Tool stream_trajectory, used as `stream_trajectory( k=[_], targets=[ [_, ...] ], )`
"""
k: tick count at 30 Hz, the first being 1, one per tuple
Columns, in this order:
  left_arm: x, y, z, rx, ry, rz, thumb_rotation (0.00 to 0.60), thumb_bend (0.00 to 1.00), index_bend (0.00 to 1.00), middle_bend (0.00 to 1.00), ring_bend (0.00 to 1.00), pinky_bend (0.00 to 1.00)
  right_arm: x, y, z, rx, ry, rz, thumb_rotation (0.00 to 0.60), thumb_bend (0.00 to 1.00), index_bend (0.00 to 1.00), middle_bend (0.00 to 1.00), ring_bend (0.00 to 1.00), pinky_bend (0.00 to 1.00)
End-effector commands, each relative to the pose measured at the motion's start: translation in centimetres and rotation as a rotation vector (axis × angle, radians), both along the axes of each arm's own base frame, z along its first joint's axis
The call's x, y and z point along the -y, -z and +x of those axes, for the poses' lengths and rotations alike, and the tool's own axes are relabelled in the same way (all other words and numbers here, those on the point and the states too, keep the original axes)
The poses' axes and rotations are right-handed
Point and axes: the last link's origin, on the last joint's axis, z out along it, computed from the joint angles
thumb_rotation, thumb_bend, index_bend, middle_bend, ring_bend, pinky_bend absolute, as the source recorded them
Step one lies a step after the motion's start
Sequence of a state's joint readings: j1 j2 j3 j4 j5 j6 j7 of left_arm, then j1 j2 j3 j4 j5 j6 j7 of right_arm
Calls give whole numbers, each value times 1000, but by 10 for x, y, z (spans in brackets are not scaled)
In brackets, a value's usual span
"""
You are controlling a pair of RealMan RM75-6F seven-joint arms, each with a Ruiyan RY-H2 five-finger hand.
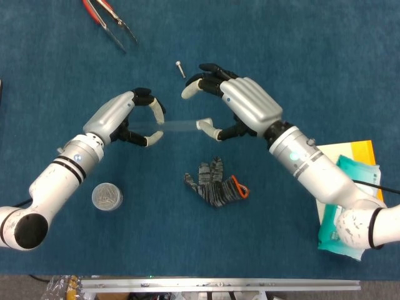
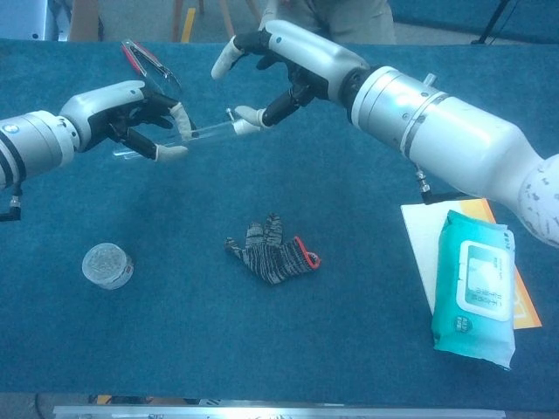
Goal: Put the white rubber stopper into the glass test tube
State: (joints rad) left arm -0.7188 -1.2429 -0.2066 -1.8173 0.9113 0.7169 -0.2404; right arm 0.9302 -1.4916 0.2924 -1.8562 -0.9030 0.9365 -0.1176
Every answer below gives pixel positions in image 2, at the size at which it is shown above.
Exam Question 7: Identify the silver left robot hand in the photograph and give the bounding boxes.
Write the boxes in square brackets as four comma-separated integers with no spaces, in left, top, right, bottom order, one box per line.
[59,79,193,162]

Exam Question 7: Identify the teal wet wipes pack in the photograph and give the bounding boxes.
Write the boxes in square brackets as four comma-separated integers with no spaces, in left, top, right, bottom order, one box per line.
[431,209,517,372]

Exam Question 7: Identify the aluminium profile rail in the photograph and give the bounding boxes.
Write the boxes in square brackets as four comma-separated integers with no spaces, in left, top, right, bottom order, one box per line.
[52,403,507,419]

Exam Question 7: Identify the red-handled metal tongs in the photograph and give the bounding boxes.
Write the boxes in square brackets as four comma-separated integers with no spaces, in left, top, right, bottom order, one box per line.
[121,39,183,95]

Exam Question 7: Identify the clear round screw container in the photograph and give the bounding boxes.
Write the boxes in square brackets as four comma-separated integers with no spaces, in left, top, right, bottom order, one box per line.
[81,242,135,291]

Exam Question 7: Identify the brown wooden board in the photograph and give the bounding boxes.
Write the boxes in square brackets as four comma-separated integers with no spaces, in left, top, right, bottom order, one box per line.
[68,0,105,43]

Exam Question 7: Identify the silver metal cabinet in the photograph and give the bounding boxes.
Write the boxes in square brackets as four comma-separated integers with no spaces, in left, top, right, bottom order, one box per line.
[0,0,71,43]

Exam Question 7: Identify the grey knitted glove red cuff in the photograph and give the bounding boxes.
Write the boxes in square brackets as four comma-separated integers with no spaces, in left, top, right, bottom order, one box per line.
[224,211,322,287]

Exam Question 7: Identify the clear glass test tube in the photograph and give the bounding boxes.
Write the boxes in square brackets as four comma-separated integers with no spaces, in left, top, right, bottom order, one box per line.
[112,117,239,159]

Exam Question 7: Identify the seated person beige trousers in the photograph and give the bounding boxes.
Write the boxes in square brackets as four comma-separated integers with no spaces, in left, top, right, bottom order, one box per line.
[257,0,397,45]

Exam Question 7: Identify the orange and white booklet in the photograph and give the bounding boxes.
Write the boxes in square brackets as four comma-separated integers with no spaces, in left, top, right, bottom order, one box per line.
[400,197,543,330]

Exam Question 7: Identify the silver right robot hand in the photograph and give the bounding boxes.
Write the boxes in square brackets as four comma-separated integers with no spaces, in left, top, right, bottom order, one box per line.
[210,19,370,136]

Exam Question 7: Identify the blue felt table cloth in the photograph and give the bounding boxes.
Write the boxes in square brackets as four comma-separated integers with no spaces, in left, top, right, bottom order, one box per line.
[0,38,559,401]

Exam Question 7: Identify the black tripod leg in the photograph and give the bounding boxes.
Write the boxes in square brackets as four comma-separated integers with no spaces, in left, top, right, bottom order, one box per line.
[470,0,512,45]

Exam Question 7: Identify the wooden chair legs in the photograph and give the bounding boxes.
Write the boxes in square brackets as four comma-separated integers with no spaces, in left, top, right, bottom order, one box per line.
[171,0,259,44]

